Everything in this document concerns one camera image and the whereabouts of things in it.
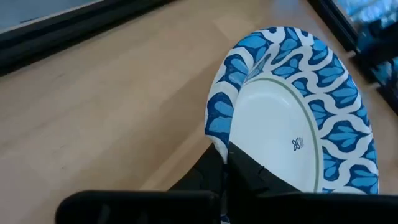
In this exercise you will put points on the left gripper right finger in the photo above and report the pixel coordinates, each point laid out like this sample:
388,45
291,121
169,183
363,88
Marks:
280,208

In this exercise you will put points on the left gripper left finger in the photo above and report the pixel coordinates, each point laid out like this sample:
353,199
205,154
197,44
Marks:
140,208

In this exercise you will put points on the blue patterned paper bowl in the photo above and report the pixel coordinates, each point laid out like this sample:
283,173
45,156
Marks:
273,124

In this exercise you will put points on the black metal table frame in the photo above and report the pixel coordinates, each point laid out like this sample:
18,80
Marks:
46,40

